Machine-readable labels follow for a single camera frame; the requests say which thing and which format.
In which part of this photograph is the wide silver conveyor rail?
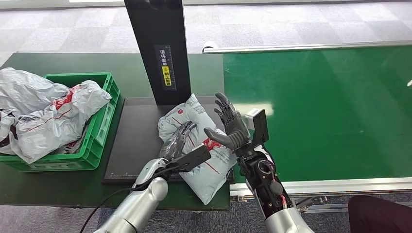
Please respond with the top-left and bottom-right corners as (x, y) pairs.
(229, 177), (412, 215)

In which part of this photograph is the thin silver conveyor rail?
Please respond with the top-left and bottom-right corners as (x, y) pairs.
(202, 40), (412, 55)

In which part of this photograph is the grey courier package red stripe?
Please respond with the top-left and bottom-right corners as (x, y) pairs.
(157, 93), (238, 206)

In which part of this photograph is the dark maroon rounded object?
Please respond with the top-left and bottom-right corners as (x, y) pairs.
(347, 195), (412, 233)

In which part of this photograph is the black scanner base plate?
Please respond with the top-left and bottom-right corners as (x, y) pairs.
(102, 96), (236, 185)

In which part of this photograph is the grey package red print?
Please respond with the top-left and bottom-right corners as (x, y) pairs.
(9, 80), (112, 165)

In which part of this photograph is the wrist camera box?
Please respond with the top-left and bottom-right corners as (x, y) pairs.
(174, 144), (212, 173)
(244, 108), (270, 148)

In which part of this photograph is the green conveyor belt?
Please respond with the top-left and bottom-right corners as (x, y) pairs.
(222, 45), (412, 184)

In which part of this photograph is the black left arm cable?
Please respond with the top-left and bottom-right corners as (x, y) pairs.
(79, 165), (182, 233)

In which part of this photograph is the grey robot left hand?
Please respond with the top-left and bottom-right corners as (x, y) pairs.
(159, 121), (197, 162)

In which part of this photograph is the black yellow column label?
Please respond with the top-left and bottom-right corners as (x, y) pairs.
(153, 44), (177, 92)

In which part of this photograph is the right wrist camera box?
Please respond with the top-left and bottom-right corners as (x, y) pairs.
(244, 108), (270, 148)

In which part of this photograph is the plain grey plastic package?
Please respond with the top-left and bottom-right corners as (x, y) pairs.
(0, 67), (70, 119)

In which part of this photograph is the dark green table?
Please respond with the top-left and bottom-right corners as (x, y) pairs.
(0, 52), (233, 212)

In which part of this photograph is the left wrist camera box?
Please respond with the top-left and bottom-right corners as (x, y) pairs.
(174, 144), (212, 173)

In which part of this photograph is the black scanner column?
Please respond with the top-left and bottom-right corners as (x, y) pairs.
(123, 0), (192, 106)

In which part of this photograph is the white conveyor end roller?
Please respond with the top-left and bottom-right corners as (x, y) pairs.
(202, 41), (220, 53)

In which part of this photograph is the grey package dark print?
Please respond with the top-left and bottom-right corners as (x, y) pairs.
(0, 109), (18, 150)

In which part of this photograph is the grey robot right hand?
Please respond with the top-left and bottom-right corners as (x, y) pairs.
(203, 92), (252, 151)

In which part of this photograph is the green plastic crate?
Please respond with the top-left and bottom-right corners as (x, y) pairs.
(0, 72), (121, 173)

